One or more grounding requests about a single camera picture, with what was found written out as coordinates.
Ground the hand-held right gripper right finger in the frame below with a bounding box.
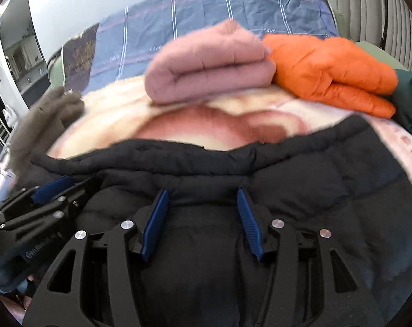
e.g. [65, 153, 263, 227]
[236, 188, 385, 327]

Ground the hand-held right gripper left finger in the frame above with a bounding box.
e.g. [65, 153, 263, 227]
[23, 188, 170, 327]

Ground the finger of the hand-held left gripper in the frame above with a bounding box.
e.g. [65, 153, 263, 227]
[0, 176, 75, 216]
[0, 177, 103, 233]

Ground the black puffer jacket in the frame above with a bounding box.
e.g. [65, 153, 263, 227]
[0, 116, 412, 327]

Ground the brown fleece garment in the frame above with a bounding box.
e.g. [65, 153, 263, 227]
[8, 86, 85, 178]

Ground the dark vanity cabinet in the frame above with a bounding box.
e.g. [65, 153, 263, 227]
[18, 71, 51, 103]

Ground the pig print blanket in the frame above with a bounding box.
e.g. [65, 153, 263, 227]
[46, 75, 412, 191]

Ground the vanity mirror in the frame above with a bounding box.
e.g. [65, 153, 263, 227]
[5, 43, 39, 75]

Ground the dark floral quilt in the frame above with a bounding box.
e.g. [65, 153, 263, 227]
[61, 23, 100, 92]

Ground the pink quilted jacket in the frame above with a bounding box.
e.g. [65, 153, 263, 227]
[145, 20, 277, 106]

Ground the orange puffer jacket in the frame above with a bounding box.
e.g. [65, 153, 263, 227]
[262, 34, 399, 119]

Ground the green pillow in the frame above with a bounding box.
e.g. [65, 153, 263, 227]
[356, 41, 406, 72]

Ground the blue plaid sheet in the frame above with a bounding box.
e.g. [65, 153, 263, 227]
[81, 0, 339, 94]

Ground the grey pleated curtain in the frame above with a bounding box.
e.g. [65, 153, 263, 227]
[332, 0, 412, 72]

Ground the black floor lamp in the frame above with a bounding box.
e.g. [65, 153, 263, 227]
[380, 0, 389, 50]

